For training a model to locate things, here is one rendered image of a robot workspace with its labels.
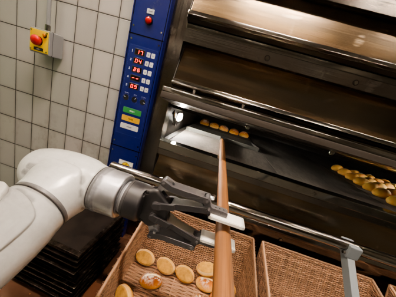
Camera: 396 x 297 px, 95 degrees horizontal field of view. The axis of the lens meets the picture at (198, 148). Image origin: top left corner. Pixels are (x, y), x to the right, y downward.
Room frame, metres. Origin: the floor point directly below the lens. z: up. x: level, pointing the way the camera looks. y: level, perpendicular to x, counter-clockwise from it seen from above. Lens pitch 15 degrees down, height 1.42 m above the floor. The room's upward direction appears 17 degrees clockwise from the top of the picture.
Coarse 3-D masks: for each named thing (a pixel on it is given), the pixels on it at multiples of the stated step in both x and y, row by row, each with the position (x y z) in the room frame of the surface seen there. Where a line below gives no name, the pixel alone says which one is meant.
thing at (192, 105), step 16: (160, 96) 0.71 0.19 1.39; (176, 96) 0.70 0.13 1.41; (208, 112) 0.73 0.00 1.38; (224, 112) 0.69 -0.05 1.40; (256, 128) 0.79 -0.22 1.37; (272, 128) 0.68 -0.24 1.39; (288, 128) 0.68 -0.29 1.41; (304, 144) 0.85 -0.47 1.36; (320, 144) 0.67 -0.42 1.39; (336, 144) 0.66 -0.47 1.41; (368, 160) 0.67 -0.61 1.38; (384, 160) 0.65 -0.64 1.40
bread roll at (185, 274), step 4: (176, 268) 0.69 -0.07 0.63; (180, 268) 0.69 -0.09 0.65; (184, 268) 0.69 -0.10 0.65; (188, 268) 0.69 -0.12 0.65; (176, 272) 0.68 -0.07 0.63; (180, 272) 0.68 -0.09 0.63; (184, 272) 0.68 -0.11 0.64; (188, 272) 0.68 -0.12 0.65; (192, 272) 0.68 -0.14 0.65; (180, 276) 0.67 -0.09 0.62; (184, 276) 0.67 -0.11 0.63; (188, 276) 0.67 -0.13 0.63; (192, 276) 0.67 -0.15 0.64; (180, 280) 0.66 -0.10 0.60; (184, 280) 0.66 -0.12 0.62; (188, 280) 0.66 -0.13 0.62; (192, 280) 0.66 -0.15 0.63
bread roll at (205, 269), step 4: (200, 264) 0.71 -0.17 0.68; (204, 264) 0.71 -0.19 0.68; (208, 264) 0.71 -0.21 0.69; (212, 264) 0.72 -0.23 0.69; (196, 268) 0.70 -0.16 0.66; (200, 268) 0.69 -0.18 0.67; (204, 268) 0.70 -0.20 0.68; (208, 268) 0.70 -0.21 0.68; (212, 268) 0.70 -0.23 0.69; (200, 272) 0.68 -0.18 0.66; (204, 272) 0.68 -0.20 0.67; (208, 272) 0.68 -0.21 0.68; (212, 272) 0.68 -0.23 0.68; (204, 276) 0.68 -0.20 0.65; (208, 276) 0.67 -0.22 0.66
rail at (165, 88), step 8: (168, 88) 0.71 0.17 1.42; (184, 96) 0.70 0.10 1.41; (192, 96) 0.70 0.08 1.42; (200, 96) 0.71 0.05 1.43; (216, 104) 0.70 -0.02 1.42; (224, 104) 0.70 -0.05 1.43; (240, 112) 0.69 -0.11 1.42; (248, 112) 0.69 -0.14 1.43; (264, 120) 0.68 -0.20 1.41; (272, 120) 0.68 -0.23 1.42; (280, 120) 0.68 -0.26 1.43; (296, 128) 0.68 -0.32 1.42; (304, 128) 0.68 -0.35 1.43; (320, 136) 0.67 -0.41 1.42; (328, 136) 0.67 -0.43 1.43; (344, 144) 0.66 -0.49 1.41; (352, 144) 0.66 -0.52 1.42; (360, 144) 0.66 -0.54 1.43; (368, 152) 0.66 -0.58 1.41; (376, 152) 0.66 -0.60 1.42; (384, 152) 0.66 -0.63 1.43
